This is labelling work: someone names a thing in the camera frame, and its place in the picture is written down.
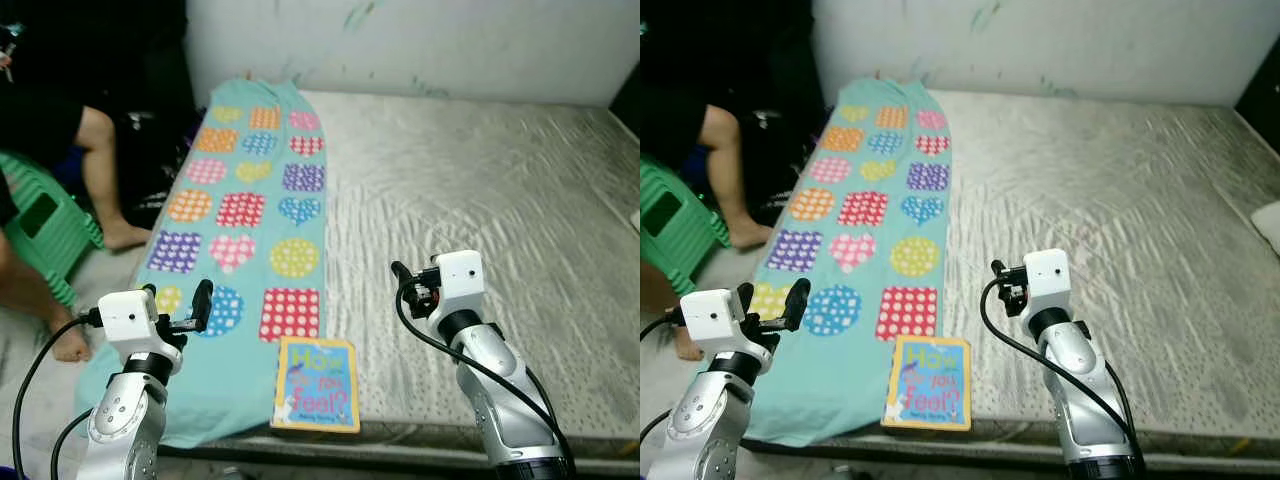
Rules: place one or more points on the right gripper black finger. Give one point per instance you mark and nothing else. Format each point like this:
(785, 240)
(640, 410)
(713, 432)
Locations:
(1001, 269)
(403, 276)

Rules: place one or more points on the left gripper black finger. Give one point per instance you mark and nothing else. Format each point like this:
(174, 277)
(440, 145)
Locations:
(747, 300)
(152, 296)
(797, 305)
(202, 305)

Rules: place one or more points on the blue yellow children's book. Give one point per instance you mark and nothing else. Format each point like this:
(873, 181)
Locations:
(927, 385)
(316, 385)

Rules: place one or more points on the white printed pillow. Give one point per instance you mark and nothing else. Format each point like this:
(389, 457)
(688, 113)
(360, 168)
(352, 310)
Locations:
(1268, 228)

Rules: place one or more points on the green plastic stool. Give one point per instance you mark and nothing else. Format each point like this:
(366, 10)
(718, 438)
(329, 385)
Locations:
(690, 240)
(60, 240)

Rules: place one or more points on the teal blanket with coloured patches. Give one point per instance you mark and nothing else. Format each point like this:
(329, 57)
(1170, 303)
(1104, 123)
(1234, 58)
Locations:
(240, 380)
(850, 380)

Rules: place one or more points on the person in black shorts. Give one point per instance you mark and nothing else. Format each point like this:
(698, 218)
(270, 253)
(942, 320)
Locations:
(725, 170)
(100, 170)

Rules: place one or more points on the black tufted headboard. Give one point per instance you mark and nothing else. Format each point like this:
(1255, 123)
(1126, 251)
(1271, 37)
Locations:
(1262, 105)
(628, 100)

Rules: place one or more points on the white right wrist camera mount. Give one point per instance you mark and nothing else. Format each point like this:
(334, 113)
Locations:
(460, 282)
(1047, 278)

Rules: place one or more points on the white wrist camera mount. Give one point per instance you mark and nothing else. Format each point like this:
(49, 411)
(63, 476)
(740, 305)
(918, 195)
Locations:
(460, 282)
(712, 322)
(128, 322)
(1047, 278)

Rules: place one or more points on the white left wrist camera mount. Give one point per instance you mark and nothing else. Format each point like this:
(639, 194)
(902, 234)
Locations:
(712, 322)
(128, 322)

